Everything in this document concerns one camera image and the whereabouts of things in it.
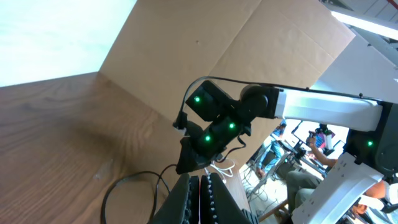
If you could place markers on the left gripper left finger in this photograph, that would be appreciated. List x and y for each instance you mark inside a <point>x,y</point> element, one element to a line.
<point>182,204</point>

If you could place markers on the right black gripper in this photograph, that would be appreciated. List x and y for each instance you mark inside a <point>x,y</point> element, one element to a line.
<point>215,143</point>

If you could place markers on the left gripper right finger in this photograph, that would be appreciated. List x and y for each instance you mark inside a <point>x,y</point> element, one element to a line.
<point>217,206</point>

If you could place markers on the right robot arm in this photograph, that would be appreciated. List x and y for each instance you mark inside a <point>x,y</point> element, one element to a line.
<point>369,155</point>

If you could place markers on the seated person orange shirt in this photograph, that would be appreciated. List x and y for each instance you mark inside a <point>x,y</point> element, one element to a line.
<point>300,185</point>

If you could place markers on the computer monitor upper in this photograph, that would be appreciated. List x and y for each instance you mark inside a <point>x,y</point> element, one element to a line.
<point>320,132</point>

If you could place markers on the cardboard box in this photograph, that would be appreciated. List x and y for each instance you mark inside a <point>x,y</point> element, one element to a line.
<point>164,46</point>

